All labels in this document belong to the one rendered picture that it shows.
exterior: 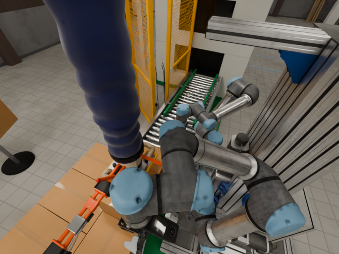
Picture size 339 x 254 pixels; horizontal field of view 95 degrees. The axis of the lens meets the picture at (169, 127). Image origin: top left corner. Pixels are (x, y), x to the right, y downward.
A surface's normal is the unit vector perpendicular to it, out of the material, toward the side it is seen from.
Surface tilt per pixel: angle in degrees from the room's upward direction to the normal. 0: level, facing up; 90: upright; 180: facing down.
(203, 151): 54
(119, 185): 1
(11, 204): 0
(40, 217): 0
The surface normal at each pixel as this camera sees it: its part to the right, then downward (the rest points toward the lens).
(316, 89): -0.33, 0.67
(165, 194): 0.09, -0.30
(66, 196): 0.04, -0.69
